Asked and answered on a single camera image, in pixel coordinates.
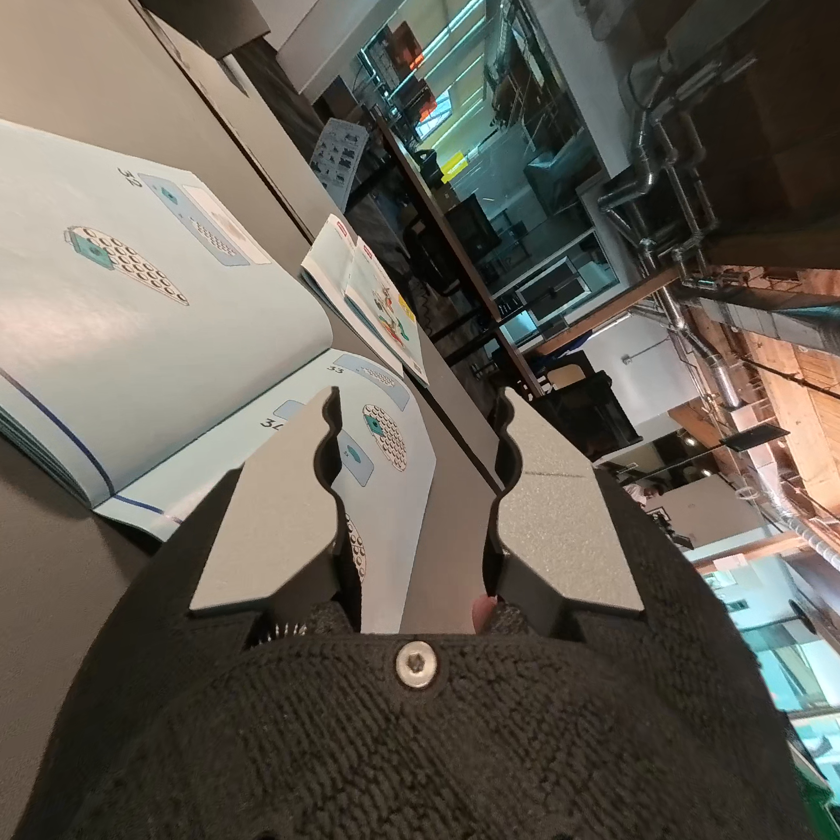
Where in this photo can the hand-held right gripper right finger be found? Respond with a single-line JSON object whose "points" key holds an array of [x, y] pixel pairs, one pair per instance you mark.
{"points": [[558, 531]]}

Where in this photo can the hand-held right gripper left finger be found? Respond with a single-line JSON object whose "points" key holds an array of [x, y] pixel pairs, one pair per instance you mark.
{"points": [[269, 525]]}

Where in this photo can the light blue instruction booklet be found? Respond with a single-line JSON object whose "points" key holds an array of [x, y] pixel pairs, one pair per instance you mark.
{"points": [[131, 328]]}

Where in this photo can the person's right hand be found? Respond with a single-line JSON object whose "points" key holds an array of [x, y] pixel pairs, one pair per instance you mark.
{"points": [[484, 611]]}

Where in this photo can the black hanging ceiling panel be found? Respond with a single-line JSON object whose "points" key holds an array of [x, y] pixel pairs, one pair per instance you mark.
{"points": [[754, 438]]}

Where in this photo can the closed instruction booklet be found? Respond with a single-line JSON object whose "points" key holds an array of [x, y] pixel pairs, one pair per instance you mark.
{"points": [[387, 315], [328, 262]]}

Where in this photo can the black floor lamp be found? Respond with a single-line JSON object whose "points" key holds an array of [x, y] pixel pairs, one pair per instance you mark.
{"points": [[802, 615]]}

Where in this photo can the long wooden table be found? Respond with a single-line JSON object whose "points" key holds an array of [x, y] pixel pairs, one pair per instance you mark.
{"points": [[453, 249]]}

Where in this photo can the white printed sign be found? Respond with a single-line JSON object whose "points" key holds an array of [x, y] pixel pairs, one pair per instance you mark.
{"points": [[341, 157]]}

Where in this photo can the green plastic bin stack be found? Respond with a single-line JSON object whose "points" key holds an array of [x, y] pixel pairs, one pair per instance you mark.
{"points": [[810, 810]]}

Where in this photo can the silver ventilation ducts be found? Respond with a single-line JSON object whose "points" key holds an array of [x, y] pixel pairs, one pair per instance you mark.
{"points": [[663, 157]]}

